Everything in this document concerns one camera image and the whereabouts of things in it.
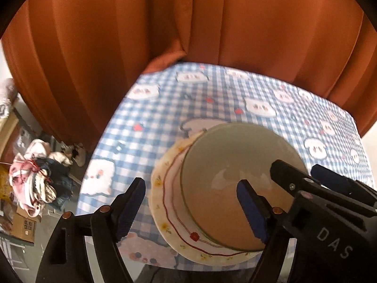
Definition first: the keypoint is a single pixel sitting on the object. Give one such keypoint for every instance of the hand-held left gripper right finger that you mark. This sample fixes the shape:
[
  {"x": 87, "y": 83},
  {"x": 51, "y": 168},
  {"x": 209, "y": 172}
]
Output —
[{"x": 251, "y": 209}]

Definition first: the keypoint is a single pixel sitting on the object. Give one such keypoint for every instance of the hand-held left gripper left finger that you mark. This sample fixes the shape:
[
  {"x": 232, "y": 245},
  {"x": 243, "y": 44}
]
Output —
[{"x": 129, "y": 209}]

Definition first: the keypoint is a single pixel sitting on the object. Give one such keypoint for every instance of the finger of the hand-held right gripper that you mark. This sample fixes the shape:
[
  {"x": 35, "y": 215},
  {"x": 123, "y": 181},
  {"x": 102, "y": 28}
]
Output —
[
  {"x": 338, "y": 182},
  {"x": 291, "y": 179}
]

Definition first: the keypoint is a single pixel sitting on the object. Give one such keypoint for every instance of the large yellow floral plate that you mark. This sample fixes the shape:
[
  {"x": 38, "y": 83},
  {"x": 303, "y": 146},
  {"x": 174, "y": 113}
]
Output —
[{"x": 156, "y": 200}]

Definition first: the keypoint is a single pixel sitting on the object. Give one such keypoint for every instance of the scalloped red rim plate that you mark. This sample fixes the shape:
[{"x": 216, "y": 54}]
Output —
[{"x": 173, "y": 200}]

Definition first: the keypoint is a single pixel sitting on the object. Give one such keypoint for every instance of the white floral ceramic bowl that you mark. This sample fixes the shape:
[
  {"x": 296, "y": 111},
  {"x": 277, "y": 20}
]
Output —
[{"x": 229, "y": 153}]

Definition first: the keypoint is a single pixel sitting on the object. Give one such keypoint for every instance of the white slipper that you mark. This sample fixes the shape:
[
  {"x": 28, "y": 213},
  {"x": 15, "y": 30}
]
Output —
[{"x": 79, "y": 156}]

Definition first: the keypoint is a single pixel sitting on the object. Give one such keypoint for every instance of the blue checkered bear tablecloth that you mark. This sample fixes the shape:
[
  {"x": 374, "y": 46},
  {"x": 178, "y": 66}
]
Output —
[{"x": 147, "y": 118}]

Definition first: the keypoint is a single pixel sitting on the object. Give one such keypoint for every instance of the pile of clothes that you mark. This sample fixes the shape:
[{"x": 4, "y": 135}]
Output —
[{"x": 29, "y": 182}]

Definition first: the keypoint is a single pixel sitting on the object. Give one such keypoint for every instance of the cardboard box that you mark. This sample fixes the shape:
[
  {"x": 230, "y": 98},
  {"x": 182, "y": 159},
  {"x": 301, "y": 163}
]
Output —
[{"x": 26, "y": 225}]

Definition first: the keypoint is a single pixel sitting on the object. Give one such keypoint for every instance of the wooden shelf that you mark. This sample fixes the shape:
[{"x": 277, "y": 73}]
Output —
[{"x": 8, "y": 129}]

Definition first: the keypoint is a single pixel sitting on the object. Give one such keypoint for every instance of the orange curtain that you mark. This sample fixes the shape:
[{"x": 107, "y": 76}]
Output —
[{"x": 147, "y": 35}]

